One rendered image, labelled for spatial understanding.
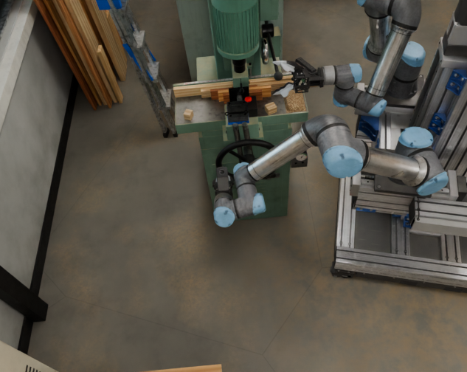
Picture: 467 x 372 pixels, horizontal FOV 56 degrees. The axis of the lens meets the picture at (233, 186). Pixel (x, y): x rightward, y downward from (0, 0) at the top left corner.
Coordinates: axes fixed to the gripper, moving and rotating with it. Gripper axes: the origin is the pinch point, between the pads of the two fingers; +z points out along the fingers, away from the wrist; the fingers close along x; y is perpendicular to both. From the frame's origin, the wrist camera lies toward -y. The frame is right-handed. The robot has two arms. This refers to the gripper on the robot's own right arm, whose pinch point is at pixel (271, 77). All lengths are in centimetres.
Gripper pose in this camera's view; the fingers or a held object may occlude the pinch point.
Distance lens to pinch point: 184.1
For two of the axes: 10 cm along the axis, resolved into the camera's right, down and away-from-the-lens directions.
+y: 0.5, 7.3, -6.8
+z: -10.0, 0.9, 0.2
